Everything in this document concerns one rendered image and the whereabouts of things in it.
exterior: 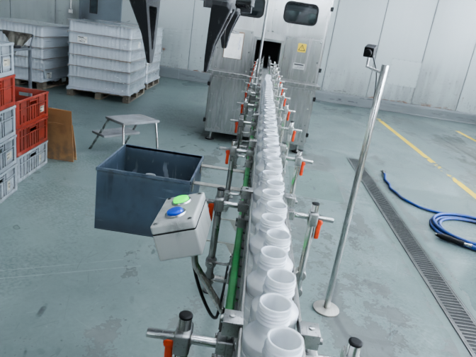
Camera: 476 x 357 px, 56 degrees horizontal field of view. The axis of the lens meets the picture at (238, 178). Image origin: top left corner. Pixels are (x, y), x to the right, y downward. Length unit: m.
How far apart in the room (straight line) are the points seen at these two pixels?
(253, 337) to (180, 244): 0.32
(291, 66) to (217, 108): 1.04
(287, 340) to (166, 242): 0.37
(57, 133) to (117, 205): 2.97
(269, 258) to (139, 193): 0.95
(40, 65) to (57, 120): 3.73
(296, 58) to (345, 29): 5.71
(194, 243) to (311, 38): 4.95
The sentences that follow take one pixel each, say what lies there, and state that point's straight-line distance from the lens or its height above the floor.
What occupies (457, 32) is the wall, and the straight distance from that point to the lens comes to 11.95.
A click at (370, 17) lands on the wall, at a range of 11.36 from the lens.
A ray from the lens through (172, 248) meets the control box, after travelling 0.80.
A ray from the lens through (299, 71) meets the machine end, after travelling 5.63.
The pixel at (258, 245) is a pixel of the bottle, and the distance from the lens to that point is 0.71.
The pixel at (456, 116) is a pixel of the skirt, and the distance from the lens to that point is 12.18.
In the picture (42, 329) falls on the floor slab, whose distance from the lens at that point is 2.35.
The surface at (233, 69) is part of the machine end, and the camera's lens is 5.62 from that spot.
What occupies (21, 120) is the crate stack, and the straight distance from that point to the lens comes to 3.92.
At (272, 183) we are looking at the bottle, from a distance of 0.90.
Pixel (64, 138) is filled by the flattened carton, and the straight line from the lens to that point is 4.45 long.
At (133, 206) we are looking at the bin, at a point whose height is 0.83.
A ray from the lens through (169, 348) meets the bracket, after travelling 0.59.
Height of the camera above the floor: 1.44
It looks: 19 degrees down
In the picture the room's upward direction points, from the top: 9 degrees clockwise
